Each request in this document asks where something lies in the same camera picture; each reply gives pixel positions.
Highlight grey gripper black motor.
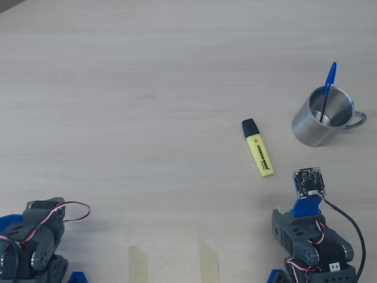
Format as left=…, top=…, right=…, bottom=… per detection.
left=272, top=207, right=327, bottom=255

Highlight blue ballpoint pen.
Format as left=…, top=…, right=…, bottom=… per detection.
left=319, top=61, right=338, bottom=124

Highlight blue leader arm base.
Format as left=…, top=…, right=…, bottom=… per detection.
left=0, top=214, right=89, bottom=283

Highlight blue follower arm base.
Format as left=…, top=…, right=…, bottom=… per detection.
left=266, top=269, right=292, bottom=283

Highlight silver metal cup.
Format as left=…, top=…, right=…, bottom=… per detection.
left=291, top=86, right=368, bottom=147

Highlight pale yellow masking tape strip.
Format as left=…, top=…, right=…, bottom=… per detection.
left=197, top=238, right=220, bottom=283
left=128, top=246, right=148, bottom=283

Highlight yellow highlighter black cap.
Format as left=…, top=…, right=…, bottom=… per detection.
left=242, top=118, right=275, bottom=178

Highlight blue camera mount bracket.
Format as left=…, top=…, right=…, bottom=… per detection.
left=290, top=173, right=322, bottom=219

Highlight red white follower servo wire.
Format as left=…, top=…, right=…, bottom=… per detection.
left=287, top=220, right=328, bottom=274

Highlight small wrist camera board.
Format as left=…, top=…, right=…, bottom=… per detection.
left=292, top=166, right=328, bottom=199

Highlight black camera cable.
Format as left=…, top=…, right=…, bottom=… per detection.
left=312, top=191, right=367, bottom=282

